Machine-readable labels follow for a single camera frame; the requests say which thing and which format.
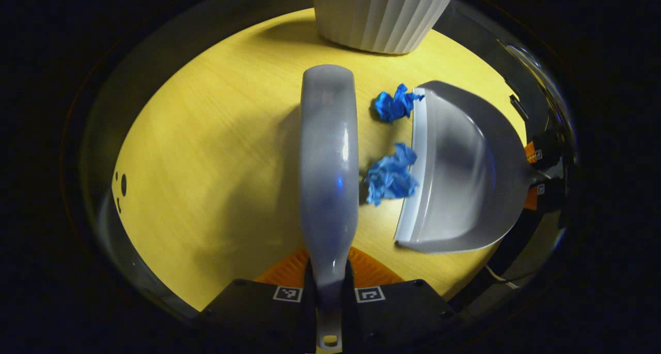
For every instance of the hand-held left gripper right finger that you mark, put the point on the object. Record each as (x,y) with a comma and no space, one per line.
(403,315)

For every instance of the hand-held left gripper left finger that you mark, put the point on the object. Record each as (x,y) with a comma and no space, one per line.
(258,315)

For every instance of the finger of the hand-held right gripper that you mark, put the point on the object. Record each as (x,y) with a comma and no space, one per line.
(545,148)
(545,196)

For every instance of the grey dustpan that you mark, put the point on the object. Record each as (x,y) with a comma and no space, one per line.
(465,173)

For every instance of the blue paper trash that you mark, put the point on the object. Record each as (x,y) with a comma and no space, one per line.
(390,176)
(395,103)

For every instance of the small grey broom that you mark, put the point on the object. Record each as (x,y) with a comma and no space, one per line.
(329,163)

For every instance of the white ribbed garbage bin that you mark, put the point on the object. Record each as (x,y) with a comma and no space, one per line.
(377,13)

